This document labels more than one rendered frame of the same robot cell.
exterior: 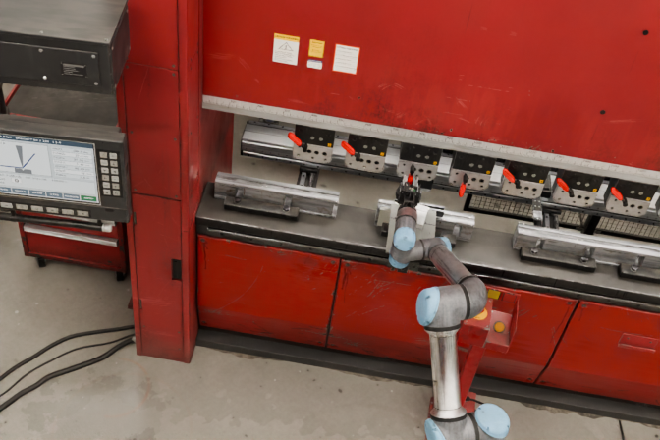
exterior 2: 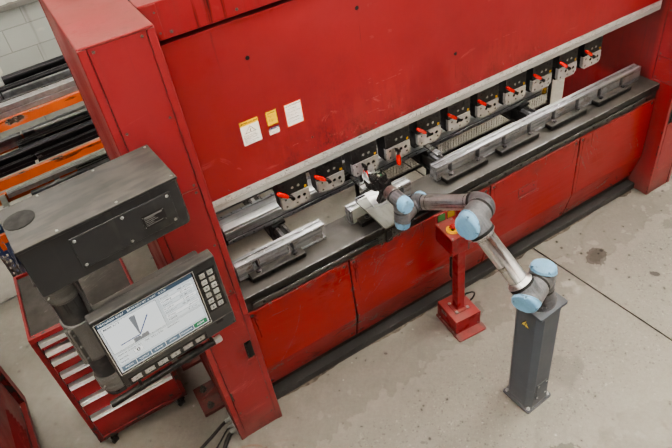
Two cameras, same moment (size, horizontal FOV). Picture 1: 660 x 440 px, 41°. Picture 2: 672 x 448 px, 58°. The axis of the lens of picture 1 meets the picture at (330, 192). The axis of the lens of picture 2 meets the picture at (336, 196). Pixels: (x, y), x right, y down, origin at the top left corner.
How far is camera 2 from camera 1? 1.10 m
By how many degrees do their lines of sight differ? 21
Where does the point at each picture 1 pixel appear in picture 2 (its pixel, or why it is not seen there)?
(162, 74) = (187, 197)
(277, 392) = (352, 385)
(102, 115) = (111, 285)
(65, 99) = not seen: hidden behind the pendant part
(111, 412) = not seen: outside the picture
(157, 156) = not seen: hidden behind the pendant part
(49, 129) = (149, 285)
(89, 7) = (128, 166)
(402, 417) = (433, 338)
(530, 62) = (406, 44)
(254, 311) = (306, 343)
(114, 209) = (223, 317)
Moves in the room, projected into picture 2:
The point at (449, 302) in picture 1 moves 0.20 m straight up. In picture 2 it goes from (480, 212) to (481, 174)
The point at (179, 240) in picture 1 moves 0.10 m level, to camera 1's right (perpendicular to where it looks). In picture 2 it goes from (244, 324) to (262, 313)
